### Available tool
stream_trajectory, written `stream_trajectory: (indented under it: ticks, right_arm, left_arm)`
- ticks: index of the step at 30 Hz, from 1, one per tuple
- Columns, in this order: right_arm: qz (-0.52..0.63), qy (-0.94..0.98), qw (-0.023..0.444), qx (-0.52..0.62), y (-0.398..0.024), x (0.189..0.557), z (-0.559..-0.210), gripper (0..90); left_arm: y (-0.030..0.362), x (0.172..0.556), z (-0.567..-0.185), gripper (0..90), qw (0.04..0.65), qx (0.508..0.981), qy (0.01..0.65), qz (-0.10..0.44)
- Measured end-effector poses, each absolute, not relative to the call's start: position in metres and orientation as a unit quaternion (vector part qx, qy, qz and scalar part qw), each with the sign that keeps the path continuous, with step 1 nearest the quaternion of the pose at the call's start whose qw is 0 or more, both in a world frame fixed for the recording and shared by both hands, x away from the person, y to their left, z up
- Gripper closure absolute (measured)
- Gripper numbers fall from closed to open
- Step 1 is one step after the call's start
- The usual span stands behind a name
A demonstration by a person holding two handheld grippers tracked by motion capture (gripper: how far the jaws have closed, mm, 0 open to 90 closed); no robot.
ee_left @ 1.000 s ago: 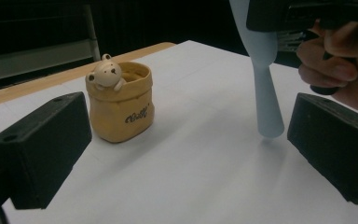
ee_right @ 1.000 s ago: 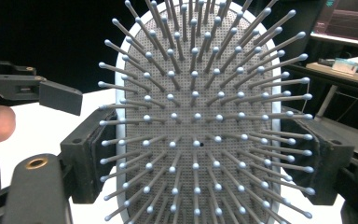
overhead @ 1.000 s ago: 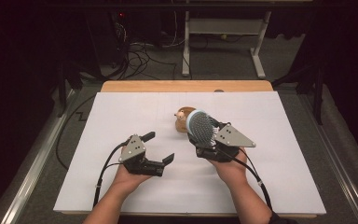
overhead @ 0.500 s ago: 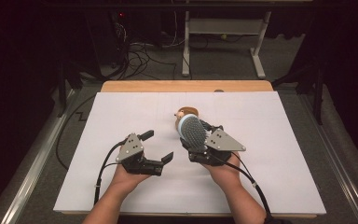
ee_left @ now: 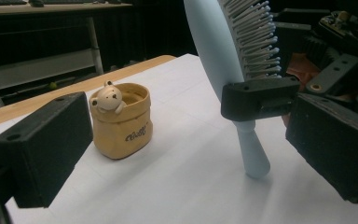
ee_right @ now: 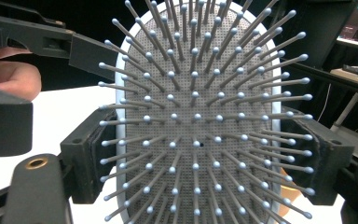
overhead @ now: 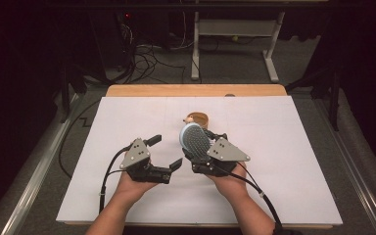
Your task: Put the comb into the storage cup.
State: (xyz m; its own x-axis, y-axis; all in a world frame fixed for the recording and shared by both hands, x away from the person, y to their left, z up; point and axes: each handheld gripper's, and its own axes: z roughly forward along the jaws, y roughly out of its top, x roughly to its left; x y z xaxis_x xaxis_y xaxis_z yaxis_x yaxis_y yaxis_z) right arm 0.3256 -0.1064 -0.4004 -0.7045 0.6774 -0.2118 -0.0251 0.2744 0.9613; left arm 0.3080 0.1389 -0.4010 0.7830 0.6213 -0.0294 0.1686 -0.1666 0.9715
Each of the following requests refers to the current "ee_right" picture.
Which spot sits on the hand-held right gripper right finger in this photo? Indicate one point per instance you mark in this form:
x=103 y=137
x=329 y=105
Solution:
x=326 y=161

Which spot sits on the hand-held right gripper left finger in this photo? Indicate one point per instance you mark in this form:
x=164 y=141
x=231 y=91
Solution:
x=85 y=158

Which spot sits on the light blue hairbrush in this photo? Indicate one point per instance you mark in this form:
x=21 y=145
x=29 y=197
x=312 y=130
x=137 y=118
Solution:
x=195 y=77

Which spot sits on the white metal desk stand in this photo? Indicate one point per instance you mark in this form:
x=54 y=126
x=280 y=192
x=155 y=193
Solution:
x=346 y=112

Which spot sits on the small dark device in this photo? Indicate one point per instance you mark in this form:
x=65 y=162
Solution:
x=351 y=69

